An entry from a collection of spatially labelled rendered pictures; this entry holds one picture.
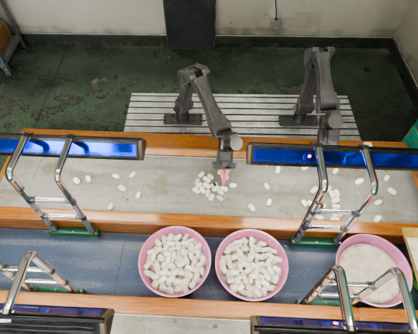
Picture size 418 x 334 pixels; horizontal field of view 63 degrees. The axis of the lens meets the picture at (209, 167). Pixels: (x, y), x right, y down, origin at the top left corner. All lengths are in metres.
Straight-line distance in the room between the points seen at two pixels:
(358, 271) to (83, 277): 1.03
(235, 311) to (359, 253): 0.53
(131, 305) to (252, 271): 0.45
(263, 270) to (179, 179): 0.52
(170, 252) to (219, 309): 0.27
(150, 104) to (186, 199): 0.67
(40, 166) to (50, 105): 1.45
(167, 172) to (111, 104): 1.52
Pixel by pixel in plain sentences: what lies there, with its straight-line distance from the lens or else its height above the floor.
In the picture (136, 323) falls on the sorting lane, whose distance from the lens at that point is 1.29.
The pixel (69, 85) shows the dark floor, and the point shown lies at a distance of 3.22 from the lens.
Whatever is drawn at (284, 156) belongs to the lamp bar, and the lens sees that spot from 1.16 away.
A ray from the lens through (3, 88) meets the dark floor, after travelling 3.44.
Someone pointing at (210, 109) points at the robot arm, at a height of 1.00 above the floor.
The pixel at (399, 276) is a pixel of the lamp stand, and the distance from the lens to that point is 1.03.
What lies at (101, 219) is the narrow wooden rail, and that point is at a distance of 1.42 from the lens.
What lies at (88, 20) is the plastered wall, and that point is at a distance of 3.48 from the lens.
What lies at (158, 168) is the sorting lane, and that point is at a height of 0.74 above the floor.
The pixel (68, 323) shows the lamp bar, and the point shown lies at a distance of 0.95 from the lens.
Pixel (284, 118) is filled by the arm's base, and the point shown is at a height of 0.68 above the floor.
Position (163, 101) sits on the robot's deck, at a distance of 1.92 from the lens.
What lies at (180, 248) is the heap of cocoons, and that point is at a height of 0.73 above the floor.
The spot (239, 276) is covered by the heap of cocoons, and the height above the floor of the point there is 0.74.
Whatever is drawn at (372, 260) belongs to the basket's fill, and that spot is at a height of 0.74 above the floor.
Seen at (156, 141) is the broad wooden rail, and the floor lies 0.76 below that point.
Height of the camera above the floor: 1.98
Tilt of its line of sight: 55 degrees down
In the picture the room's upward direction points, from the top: straight up
